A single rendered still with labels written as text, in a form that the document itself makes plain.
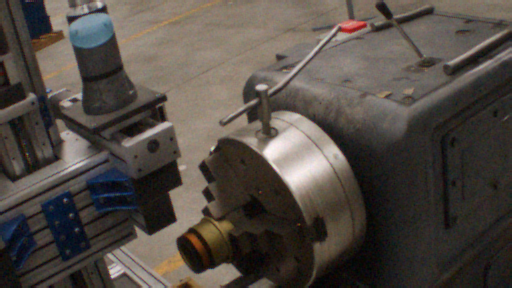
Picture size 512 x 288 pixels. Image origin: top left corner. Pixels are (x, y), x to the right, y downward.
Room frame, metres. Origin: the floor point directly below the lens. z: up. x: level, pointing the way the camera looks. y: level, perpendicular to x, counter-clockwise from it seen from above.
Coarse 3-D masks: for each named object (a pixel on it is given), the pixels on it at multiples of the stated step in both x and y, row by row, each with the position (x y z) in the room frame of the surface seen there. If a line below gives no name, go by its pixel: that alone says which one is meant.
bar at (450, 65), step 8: (504, 32) 1.16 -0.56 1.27; (488, 40) 1.13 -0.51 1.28; (496, 40) 1.14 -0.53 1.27; (504, 40) 1.15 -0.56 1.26; (472, 48) 1.10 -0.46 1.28; (480, 48) 1.10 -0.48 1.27; (488, 48) 1.11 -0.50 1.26; (464, 56) 1.07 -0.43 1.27; (472, 56) 1.08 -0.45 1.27; (448, 64) 1.04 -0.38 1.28; (456, 64) 1.05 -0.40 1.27; (464, 64) 1.06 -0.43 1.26; (448, 72) 1.04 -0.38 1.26
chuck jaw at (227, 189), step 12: (216, 156) 1.03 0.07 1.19; (204, 168) 1.03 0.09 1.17; (216, 168) 1.02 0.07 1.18; (228, 168) 1.02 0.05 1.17; (216, 180) 1.00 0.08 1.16; (228, 180) 1.00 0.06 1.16; (204, 192) 1.00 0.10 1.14; (216, 192) 0.98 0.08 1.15; (228, 192) 0.99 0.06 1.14; (240, 192) 0.99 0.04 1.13; (216, 204) 0.97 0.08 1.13; (228, 204) 0.97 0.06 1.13; (240, 204) 0.98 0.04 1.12; (204, 216) 0.98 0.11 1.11; (216, 216) 0.95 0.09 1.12
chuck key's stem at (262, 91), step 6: (258, 90) 0.98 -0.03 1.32; (264, 90) 0.98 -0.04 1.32; (258, 96) 0.98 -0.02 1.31; (264, 96) 0.98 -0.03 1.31; (264, 102) 0.98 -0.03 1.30; (258, 108) 0.98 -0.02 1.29; (264, 108) 0.98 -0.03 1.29; (270, 108) 0.99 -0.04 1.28; (258, 114) 0.99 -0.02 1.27; (264, 114) 0.98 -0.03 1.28; (270, 114) 0.99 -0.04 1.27; (264, 120) 0.98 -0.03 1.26; (270, 120) 0.98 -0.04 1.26; (264, 126) 0.99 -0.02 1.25; (270, 126) 0.99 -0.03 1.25; (264, 132) 0.99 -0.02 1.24; (270, 132) 0.99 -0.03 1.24
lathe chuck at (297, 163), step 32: (256, 128) 1.02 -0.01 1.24; (288, 128) 1.00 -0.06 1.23; (256, 160) 0.95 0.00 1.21; (288, 160) 0.92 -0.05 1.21; (320, 160) 0.93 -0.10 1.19; (256, 192) 0.97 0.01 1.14; (288, 192) 0.89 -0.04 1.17; (320, 192) 0.89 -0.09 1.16; (352, 224) 0.90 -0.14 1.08; (288, 256) 0.92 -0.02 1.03; (320, 256) 0.86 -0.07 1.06
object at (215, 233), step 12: (192, 228) 0.93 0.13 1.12; (204, 228) 0.92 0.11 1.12; (216, 228) 0.92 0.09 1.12; (228, 228) 0.93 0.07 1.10; (180, 240) 0.91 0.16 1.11; (192, 240) 0.90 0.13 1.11; (204, 240) 0.90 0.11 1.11; (216, 240) 0.90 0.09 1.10; (228, 240) 0.90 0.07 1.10; (180, 252) 0.93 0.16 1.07; (192, 252) 0.88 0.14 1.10; (204, 252) 0.88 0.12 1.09; (216, 252) 0.89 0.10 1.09; (228, 252) 0.90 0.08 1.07; (192, 264) 0.91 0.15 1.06; (204, 264) 0.88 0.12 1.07; (216, 264) 0.89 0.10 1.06
